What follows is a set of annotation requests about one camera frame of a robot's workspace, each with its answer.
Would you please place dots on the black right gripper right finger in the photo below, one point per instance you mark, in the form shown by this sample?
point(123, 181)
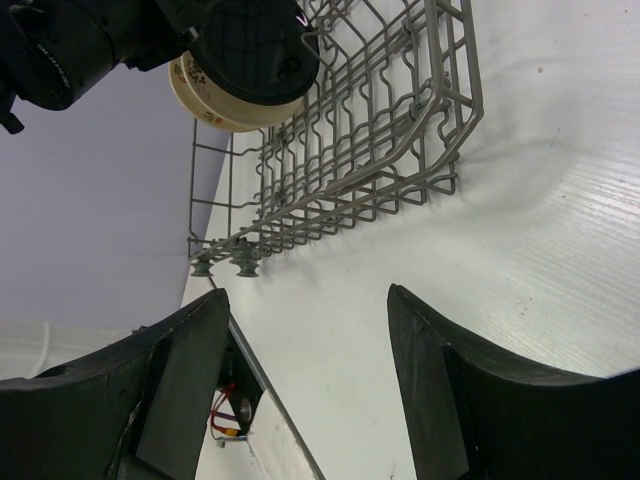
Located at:
point(475, 410)

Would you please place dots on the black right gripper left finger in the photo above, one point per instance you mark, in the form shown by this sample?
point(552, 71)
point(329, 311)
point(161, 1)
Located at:
point(135, 409)

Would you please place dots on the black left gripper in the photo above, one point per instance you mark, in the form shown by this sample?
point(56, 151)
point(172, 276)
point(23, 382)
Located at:
point(54, 51)

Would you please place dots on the cream floral plate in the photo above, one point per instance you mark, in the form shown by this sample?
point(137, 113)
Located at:
point(190, 102)

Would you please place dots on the cream plate black patch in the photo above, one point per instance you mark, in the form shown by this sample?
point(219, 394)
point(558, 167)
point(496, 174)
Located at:
point(248, 116)

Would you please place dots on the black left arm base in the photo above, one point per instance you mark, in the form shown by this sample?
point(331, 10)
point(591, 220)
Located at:
point(238, 393)

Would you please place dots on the grey wire dish rack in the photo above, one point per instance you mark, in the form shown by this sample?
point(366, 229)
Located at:
point(398, 93)

